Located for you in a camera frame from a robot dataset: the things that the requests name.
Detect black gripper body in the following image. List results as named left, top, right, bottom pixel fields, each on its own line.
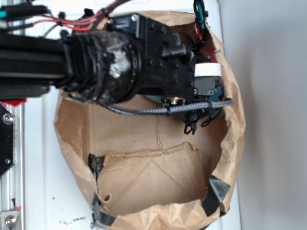
left=107, top=13, right=223, bottom=101

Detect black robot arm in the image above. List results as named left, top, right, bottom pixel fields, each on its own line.
left=0, top=13, right=222, bottom=105

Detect brown paper bag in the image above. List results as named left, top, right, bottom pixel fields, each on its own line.
left=54, top=11, right=247, bottom=230

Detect black mounting plate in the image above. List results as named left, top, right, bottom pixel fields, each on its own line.
left=0, top=103, right=15, bottom=177

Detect grey braided cable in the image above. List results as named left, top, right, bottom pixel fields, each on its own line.
left=105, top=97, right=236, bottom=117

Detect red and black wires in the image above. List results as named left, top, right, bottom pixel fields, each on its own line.
left=0, top=0, right=130, bottom=36

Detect aluminium extrusion rail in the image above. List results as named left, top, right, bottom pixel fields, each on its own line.
left=0, top=102, right=25, bottom=230

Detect metal corner bracket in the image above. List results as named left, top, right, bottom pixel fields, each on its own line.
left=0, top=210, right=22, bottom=230

